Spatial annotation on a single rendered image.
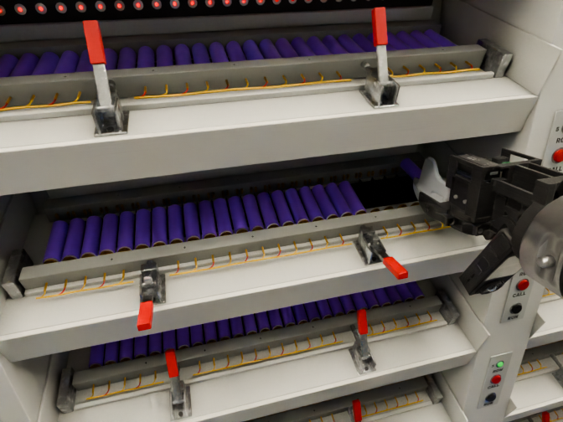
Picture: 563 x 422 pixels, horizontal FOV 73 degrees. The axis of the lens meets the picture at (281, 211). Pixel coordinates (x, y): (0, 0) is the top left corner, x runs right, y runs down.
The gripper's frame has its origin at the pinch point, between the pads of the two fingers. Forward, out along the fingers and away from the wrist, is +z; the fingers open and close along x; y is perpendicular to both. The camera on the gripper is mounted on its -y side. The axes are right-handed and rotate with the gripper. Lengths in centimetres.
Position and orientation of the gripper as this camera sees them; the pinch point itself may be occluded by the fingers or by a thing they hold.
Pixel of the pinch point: (426, 186)
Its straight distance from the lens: 57.3
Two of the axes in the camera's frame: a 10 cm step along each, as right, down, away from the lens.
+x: -9.7, 1.5, -1.9
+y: -0.6, -9.1, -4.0
